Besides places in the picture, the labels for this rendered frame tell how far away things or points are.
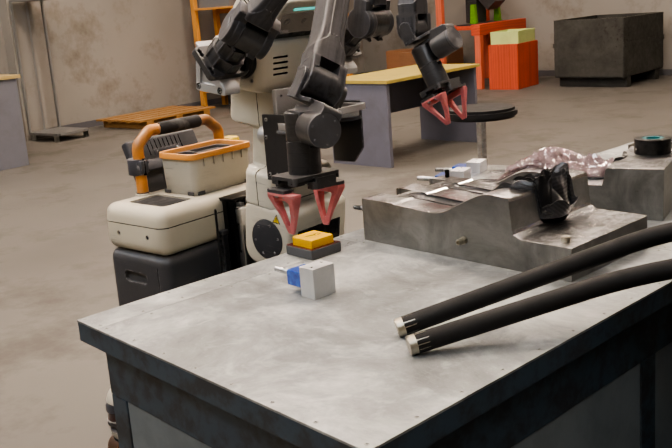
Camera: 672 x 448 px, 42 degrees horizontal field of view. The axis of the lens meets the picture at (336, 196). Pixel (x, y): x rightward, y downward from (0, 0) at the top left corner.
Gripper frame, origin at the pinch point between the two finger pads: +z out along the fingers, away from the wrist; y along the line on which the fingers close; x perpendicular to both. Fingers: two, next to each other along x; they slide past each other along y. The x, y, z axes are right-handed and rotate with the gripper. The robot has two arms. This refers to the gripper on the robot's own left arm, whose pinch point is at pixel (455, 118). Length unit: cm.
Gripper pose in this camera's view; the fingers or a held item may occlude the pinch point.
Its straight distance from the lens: 217.7
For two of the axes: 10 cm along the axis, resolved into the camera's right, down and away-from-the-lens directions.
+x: -6.6, 3.5, 6.6
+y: 6.2, -2.4, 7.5
